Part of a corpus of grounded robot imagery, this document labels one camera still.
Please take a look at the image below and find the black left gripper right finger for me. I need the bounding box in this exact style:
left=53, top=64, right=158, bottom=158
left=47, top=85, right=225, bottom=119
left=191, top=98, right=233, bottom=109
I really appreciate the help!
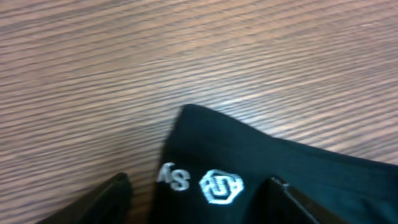
left=254, top=176, right=348, bottom=224

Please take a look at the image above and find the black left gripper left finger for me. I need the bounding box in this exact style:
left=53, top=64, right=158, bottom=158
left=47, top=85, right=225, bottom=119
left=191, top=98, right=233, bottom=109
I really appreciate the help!
left=38, top=172, right=132, bottom=224

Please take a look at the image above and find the black t-shirt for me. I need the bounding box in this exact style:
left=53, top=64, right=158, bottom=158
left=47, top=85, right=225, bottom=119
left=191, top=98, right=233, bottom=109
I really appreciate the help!
left=149, top=105, right=397, bottom=223

